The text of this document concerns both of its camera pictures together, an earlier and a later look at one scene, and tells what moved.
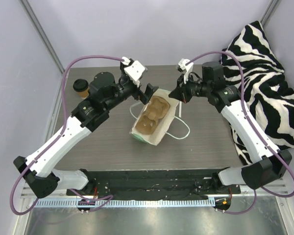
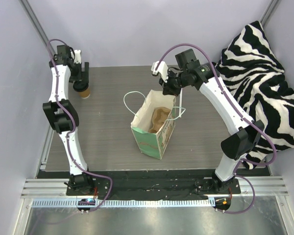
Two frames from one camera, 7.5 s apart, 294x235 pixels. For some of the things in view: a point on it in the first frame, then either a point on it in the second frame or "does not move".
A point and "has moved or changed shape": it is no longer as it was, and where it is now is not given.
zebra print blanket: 268,92 does not move
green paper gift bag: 153,121 has moved or changed shape
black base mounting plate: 191,184 does not move
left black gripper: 143,95 -> 85,74
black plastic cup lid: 80,85 does not move
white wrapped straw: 180,109 does not move
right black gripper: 183,89 -> 170,88
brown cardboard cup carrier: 157,108 has moved or changed shape
